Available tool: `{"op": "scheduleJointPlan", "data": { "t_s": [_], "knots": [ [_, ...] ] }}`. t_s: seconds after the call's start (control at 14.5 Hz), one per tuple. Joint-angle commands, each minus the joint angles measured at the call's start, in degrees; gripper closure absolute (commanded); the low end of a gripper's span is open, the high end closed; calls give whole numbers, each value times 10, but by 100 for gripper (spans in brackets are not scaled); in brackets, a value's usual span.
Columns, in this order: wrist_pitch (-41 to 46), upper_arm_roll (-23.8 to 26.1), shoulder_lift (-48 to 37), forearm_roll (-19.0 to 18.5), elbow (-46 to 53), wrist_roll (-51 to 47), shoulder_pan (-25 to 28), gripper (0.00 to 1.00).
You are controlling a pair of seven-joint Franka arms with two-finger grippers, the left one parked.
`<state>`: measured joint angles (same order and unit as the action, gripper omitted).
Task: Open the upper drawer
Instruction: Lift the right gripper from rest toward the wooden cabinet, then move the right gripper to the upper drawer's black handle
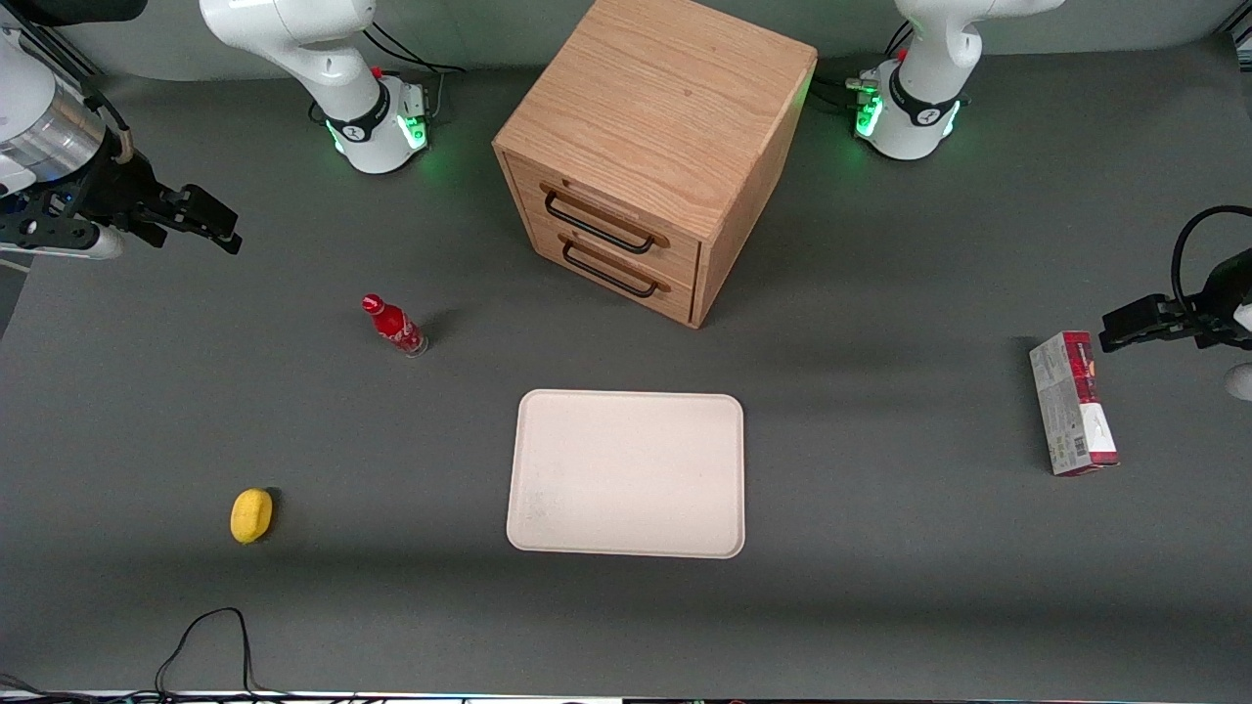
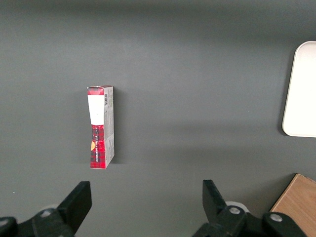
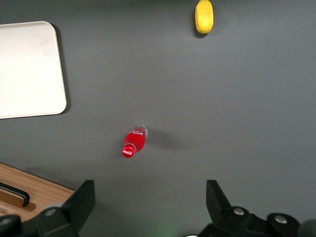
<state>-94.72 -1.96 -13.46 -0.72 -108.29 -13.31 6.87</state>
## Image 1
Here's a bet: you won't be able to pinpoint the black looped cable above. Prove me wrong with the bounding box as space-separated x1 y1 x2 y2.
154 606 294 703

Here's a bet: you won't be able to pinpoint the black right arm base cable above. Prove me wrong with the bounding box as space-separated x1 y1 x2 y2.
364 22 469 124

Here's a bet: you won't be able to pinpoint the red soda bottle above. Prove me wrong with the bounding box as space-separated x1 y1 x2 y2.
361 293 430 359

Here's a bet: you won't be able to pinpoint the wooden drawer cabinet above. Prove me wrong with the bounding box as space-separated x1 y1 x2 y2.
492 0 820 330

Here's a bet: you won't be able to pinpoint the beige rectangular tray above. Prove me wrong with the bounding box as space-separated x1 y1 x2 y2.
506 389 746 560

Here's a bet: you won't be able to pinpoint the black cable bundle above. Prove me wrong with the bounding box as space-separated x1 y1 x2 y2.
0 672 148 704

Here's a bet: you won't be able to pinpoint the yellow lemon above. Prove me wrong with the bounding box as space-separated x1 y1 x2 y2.
230 488 275 546

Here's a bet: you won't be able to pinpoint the aluminium frame profile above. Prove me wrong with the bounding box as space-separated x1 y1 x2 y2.
0 24 105 85

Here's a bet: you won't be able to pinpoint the black metal drawer handle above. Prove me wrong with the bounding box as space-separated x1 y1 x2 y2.
559 239 660 299
543 188 657 256

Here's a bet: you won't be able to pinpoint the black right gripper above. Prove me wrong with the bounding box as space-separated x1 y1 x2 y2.
57 154 244 256

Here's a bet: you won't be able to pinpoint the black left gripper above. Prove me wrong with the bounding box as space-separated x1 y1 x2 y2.
1099 248 1252 354

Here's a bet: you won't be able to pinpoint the black left gripper cable loop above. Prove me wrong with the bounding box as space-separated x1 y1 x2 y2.
1170 204 1252 316

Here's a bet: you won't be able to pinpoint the black left arm base cables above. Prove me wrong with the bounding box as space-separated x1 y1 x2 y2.
810 75 881 117

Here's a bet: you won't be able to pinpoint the wooden drawer with worn handle strip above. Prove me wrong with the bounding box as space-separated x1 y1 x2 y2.
503 154 704 286

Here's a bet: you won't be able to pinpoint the grey and red carton box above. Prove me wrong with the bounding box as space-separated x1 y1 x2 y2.
1028 330 1122 478

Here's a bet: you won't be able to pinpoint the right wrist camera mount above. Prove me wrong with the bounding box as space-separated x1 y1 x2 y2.
0 191 126 262

